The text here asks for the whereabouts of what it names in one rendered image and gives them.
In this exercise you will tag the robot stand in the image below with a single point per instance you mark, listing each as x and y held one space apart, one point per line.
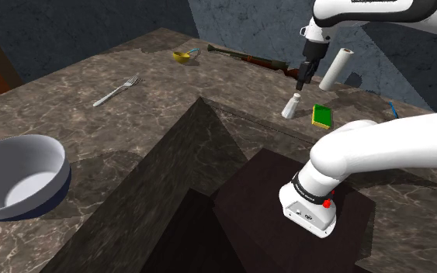
263 211

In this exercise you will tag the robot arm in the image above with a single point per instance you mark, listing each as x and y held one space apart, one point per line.
373 151

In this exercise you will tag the blue pen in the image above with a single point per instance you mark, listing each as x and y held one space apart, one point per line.
393 109

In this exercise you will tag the green and yellow sponge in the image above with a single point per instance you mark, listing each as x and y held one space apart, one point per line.
321 116

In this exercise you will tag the silver fork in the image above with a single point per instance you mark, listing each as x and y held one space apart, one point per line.
112 93

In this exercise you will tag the white salt shaker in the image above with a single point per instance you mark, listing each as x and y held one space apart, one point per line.
291 107

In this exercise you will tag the white paper towel roll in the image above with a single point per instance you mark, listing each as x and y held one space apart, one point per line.
336 70

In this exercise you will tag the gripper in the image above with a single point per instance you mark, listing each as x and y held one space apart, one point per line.
312 53

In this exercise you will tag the long green brown launcher toy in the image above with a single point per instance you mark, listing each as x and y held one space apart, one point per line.
256 60

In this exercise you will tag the white bowl with dark base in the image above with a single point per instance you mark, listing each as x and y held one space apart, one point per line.
17 177

